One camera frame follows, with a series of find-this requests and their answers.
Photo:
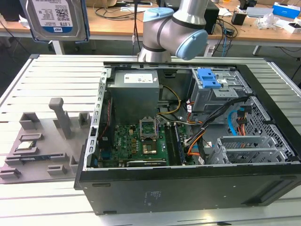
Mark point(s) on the hard disk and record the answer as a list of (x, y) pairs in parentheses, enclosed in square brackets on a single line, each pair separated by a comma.
[(56, 16)]

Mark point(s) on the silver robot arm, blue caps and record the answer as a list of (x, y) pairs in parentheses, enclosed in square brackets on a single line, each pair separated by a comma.
[(164, 30)]

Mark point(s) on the silver disk bay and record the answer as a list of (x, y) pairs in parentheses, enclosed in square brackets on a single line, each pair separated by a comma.
[(244, 150)]

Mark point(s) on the grey power supply unit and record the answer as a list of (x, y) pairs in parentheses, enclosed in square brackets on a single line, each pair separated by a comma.
[(134, 94)]

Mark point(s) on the CPU socket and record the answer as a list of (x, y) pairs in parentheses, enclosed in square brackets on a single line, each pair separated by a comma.
[(150, 148)]

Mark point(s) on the green motherboard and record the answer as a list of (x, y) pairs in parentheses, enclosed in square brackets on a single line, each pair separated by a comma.
[(127, 143)]

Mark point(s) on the RAM stick in slot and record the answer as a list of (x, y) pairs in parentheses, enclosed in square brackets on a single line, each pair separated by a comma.
[(179, 146)]

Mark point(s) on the black graphics card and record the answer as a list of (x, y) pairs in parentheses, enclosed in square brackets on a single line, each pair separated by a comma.
[(145, 163)]

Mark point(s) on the silver drive cage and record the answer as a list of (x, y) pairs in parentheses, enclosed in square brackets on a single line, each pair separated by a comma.
[(211, 99)]

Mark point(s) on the blue plastic drive latch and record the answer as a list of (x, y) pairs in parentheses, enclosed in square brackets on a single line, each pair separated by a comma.
[(207, 78)]

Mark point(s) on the black open PC case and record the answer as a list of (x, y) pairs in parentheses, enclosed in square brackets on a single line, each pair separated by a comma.
[(188, 188)]

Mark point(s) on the wooden desk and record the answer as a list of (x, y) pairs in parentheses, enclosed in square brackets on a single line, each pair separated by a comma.
[(113, 28)]

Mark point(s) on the grey parts rack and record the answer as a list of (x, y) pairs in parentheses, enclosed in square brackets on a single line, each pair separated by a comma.
[(54, 146)]

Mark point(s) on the black desktop computer tower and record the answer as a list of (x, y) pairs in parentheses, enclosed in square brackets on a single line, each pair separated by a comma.
[(211, 21)]

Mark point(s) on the RAM stick on rack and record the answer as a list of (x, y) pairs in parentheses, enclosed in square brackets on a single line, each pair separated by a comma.
[(35, 159)]

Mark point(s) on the CPU chip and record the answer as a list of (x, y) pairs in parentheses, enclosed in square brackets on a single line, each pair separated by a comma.
[(26, 145)]

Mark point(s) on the black pen holder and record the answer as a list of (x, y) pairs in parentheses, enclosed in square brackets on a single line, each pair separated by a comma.
[(238, 18)]

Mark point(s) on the flat grey box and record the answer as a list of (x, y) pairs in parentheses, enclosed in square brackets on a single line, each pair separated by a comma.
[(258, 12)]

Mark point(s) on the crumpled white paper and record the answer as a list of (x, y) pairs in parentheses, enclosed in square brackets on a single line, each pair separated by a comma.
[(24, 23)]

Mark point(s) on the white box with black item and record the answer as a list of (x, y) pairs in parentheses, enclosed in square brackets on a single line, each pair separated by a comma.
[(290, 26)]

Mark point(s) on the blue cardboard box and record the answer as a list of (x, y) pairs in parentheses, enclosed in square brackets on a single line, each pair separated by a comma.
[(285, 9)]

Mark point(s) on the large black box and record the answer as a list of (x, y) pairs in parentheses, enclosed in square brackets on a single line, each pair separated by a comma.
[(11, 9)]

